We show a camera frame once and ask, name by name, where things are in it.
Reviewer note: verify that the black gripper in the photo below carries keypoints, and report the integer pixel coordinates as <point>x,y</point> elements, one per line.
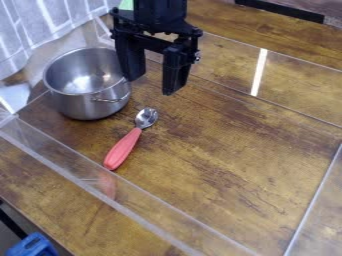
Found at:
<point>154,25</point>

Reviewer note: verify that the pink handled metal spoon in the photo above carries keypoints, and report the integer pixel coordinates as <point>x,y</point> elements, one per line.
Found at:
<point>119,152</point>

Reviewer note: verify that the stainless steel pot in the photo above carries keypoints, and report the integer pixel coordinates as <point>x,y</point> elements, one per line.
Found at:
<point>88,87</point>

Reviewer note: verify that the white checkered curtain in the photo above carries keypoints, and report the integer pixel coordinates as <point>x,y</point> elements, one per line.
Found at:
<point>32,22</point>

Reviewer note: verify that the black bar on table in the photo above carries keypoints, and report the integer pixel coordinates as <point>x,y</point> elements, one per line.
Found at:
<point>282,10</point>

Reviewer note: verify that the blue plastic crate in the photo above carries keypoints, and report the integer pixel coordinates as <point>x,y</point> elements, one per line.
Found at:
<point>34,245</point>

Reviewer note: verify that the clear acrylic barrier wall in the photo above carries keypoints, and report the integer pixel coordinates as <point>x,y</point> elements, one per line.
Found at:
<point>48,159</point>

